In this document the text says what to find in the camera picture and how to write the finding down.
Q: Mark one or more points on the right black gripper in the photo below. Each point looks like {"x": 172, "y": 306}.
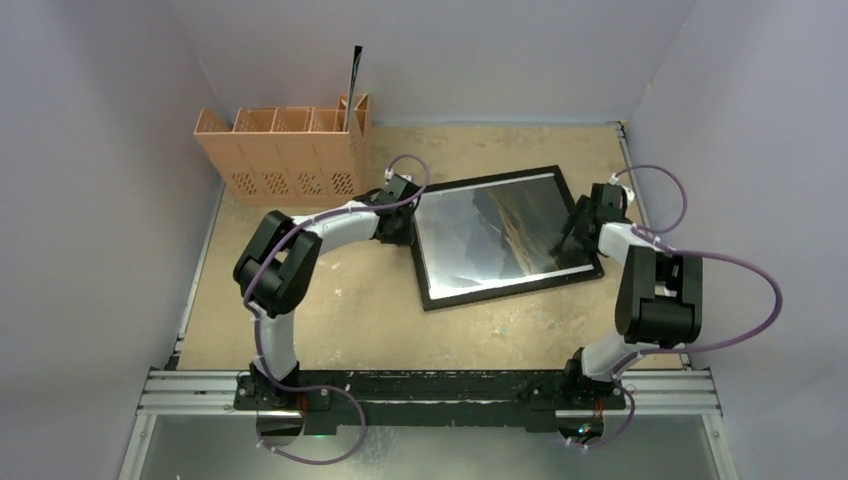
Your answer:
{"x": 582, "y": 221}

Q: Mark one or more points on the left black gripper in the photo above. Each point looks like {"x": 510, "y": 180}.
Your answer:
{"x": 408, "y": 238}

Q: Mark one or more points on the landscape photo print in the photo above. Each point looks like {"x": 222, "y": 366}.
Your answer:
{"x": 503, "y": 232}

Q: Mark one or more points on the wooden picture frame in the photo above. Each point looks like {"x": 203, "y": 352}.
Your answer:
{"x": 510, "y": 291}

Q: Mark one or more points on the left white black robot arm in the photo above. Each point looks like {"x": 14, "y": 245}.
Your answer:
{"x": 277, "y": 266}

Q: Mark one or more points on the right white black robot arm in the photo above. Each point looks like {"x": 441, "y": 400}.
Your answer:
{"x": 659, "y": 300}

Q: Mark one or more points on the orange perforated organizer rack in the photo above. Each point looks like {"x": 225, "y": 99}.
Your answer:
{"x": 290, "y": 156}

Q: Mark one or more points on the black flat strip in rack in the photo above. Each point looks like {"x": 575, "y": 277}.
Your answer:
{"x": 351, "y": 96}

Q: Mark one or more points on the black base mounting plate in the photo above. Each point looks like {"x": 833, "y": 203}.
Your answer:
{"x": 528, "y": 399}

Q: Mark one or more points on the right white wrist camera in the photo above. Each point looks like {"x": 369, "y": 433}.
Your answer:
{"x": 628, "y": 193}

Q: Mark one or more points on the aluminium rail frame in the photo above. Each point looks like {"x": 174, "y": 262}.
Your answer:
{"x": 188, "y": 428}

